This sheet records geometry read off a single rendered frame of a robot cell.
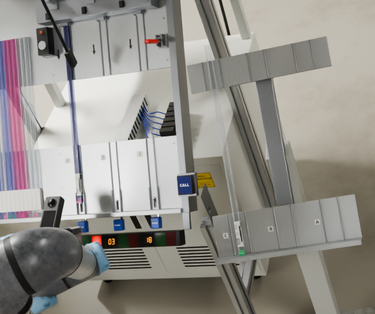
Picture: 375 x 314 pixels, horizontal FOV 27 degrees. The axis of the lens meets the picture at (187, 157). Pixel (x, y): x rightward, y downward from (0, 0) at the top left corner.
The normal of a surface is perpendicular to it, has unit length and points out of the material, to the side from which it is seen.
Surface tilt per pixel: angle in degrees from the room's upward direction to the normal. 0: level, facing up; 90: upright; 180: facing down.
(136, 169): 48
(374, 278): 0
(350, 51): 0
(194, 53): 0
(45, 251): 55
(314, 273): 90
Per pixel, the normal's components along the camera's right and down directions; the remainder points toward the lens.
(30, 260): 0.26, -0.16
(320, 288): -0.08, 0.66
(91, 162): -0.36, 0.01
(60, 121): -0.30, -0.73
